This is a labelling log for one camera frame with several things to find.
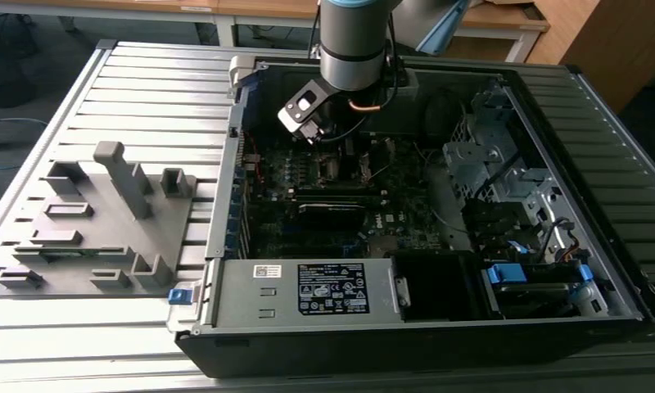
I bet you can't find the perforated metal drive cage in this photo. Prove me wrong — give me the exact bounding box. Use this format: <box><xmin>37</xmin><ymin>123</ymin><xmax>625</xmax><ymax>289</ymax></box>
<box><xmin>448</xmin><ymin>79</ymin><xmax>520</xmax><ymax>144</ymax></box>

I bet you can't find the blue floor cable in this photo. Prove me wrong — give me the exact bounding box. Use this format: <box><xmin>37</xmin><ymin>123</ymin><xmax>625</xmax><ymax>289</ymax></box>
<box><xmin>0</xmin><ymin>116</ymin><xmax>50</xmax><ymax>171</ymax></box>

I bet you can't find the wooden cabinet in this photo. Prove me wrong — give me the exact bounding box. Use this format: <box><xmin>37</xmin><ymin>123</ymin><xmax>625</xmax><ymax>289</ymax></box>
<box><xmin>525</xmin><ymin>0</ymin><xmax>655</xmax><ymax>115</ymax></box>

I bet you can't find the black plastic shroud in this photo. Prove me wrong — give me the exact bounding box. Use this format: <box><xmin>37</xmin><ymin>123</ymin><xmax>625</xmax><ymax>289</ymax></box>
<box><xmin>390</xmin><ymin>251</ymin><xmax>484</xmax><ymax>323</ymax></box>

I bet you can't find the grey parts rack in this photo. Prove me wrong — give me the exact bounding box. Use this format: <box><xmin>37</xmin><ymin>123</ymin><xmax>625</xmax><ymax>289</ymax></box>
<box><xmin>0</xmin><ymin>141</ymin><xmax>198</xmax><ymax>296</ymax></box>

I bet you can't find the black PC case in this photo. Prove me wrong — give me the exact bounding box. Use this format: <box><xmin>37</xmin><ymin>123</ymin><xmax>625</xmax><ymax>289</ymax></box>
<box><xmin>165</xmin><ymin>55</ymin><xmax>655</xmax><ymax>380</ymax></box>

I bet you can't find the blue disk carrier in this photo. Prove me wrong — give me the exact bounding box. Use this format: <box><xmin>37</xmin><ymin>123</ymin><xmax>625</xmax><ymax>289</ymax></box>
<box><xmin>483</xmin><ymin>263</ymin><xmax>596</xmax><ymax>319</ymax></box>

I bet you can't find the black drive cable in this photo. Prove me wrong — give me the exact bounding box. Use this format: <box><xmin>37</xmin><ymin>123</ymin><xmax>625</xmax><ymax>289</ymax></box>
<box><xmin>471</xmin><ymin>149</ymin><xmax>525</xmax><ymax>206</ymax></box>

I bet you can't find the thick black cable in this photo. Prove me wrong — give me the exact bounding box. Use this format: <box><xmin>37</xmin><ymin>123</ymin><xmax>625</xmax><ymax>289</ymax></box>
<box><xmin>420</xmin><ymin>88</ymin><xmax>465</xmax><ymax>138</ymax></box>

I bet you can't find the wooden desk white frame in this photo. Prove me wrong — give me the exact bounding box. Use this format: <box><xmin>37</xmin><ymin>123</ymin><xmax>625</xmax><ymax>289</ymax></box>
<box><xmin>217</xmin><ymin>0</ymin><xmax>551</xmax><ymax>63</ymax></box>
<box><xmin>0</xmin><ymin>0</ymin><xmax>222</xmax><ymax>47</ymax></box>

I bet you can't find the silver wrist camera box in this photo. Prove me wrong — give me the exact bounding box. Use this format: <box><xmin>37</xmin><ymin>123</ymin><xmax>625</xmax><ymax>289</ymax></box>
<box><xmin>276</xmin><ymin>79</ymin><xmax>334</xmax><ymax>133</ymax></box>

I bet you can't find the silver metal disk bay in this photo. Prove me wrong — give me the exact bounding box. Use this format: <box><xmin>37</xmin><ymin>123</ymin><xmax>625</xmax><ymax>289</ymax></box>
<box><xmin>441</xmin><ymin>141</ymin><xmax>507</xmax><ymax>174</ymax></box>

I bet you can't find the green motherboard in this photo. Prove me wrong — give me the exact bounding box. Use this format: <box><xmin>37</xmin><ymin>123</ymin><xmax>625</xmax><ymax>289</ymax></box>
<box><xmin>242</xmin><ymin>137</ymin><xmax>473</xmax><ymax>261</ymax></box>

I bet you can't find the black graphics card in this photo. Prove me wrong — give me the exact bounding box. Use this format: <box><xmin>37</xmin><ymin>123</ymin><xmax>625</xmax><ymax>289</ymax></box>
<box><xmin>296</xmin><ymin>201</ymin><xmax>369</xmax><ymax>231</ymax></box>

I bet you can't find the silver power supply unit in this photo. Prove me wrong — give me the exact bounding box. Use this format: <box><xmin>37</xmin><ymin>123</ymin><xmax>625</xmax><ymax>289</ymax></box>
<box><xmin>210</xmin><ymin>257</ymin><xmax>405</xmax><ymax>328</ymax></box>

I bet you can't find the grey plastic case latch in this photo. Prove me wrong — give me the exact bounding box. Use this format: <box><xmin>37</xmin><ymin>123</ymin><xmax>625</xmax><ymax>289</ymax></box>
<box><xmin>226</xmin><ymin>56</ymin><xmax>258</xmax><ymax>101</ymax></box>

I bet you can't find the black power cable bundle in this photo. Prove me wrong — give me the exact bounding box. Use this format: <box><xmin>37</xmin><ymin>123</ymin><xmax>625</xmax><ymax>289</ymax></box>
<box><xmin>537</xmin><ymin>215</ymin><xmax>585</xmax><ymax>265</ymax></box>

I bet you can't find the CPU socket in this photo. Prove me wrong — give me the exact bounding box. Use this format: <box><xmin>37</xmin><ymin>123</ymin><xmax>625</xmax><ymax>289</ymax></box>
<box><xmin>314</xmin><ymin>151</ymin><xmax>377</xmax><ymax>190</ymax></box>

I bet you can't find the green RAM stick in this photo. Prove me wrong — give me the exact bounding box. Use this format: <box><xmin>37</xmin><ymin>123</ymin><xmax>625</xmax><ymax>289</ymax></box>
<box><xmin>38</xmin><ymin>248</ymin><xmax>103</xmax><ymax>260</ymax></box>

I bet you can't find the grey chipset heat sink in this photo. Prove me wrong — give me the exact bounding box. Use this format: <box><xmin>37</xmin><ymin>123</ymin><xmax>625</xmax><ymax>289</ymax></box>
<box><xmin>366</xmin><ymin>234</ymin><xmax>400</xmax><ymax>254</ymax></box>

